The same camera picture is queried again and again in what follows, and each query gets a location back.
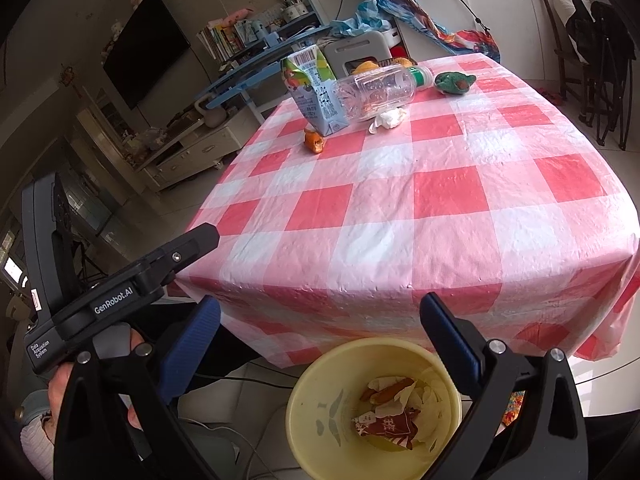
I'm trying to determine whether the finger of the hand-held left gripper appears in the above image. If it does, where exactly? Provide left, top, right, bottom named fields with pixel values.
left=139, top=223, right=221, bottom=296

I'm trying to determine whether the green plush tree toy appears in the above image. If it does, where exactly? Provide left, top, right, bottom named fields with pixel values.
left=434, top=71, right=477, bottom=96

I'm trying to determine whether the white storage crate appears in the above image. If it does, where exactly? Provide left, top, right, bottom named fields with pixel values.
left=382, top=30, right=408, bottom=61

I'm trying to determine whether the black cable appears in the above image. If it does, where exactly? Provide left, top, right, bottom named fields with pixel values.
left=192, top=372, right=296, bottom=391

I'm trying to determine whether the beige kettlebell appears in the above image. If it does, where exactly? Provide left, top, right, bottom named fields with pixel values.
left=196, top=97, right=226, bottom=129

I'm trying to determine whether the row of books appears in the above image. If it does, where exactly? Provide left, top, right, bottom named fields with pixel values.
left=197, top=20, right=251, bottom=61

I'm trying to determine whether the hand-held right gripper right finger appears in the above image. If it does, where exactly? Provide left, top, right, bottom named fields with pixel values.
left=419, top=292, right=590, bottom=480

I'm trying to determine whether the person's left hand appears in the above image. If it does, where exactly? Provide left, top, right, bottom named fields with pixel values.
left=46, top=329, right=148, bottom=433

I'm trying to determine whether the green blue drink carton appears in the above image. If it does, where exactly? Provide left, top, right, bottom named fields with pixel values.
left=281, top=44, right=348, bottom=138

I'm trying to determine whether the wooden chair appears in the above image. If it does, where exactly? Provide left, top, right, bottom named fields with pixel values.
left=530, top=0, right=586, bottom=106

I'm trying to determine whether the colourful printed kite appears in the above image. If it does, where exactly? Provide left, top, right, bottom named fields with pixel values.
left=377, top=0, right=501, bottom=61

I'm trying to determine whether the white plastic stool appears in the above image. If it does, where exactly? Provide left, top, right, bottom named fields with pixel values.
left=322, top=30, right=391, bottom=76

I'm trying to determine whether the black television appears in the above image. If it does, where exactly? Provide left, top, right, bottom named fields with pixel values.
left=102, top=0, right=192, bottom=111

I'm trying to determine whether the blue plastic sheet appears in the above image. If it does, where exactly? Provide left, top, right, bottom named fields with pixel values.
left=330, top=0, right=396, bottom=38

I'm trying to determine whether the black jacket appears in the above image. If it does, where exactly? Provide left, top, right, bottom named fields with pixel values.
left=567, top=0, right=638, bottom=66

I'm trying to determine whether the person's left forearm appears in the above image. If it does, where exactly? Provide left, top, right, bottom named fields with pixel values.
left=19, top=389, right=58, bottom=478

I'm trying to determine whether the red snack wrapper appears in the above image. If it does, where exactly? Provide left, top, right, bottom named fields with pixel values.
left=352, top=407, right=423, bottom=451

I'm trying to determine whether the white tissue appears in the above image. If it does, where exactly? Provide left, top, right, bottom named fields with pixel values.
left=395, top=377, right=443, bottom=448
left=369, top=107, right=408, bottom=135

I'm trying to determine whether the white television stand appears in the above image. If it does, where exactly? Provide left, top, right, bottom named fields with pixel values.
left=77, top=105, right=248, bottom=193

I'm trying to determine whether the brown food wrapper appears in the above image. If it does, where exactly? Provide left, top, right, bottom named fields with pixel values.
left=360, top=377, right=416, bottom=406

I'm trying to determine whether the black folding chair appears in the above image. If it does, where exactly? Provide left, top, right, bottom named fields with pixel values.
left=580, top=2, right=640, bottom=151

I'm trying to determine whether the colourful patterned cloth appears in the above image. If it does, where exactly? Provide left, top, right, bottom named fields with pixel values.
left=502, top=390, right=526, bottom=426

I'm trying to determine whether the white cabinet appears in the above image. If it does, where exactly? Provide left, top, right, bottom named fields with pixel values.
left=365, top=0, right=546, bottom=81

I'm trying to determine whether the white cable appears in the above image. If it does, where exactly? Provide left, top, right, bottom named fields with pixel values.
left=180, top=417, right=281, bottom=480

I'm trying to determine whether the blue study desk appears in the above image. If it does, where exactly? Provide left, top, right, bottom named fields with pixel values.
left=192, top=0, right=333, bottom=126

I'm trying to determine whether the yellow plastic bin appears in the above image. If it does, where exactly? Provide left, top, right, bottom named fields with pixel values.
left=286, top=337, right=463, bottom=480

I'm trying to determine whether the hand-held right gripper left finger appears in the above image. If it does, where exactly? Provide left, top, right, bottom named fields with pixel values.
left=52, top=295, right=222, bottom=480

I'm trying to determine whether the clear plastic bottle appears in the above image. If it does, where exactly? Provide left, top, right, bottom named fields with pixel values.
left=331, top=63, right=435, bottom=123

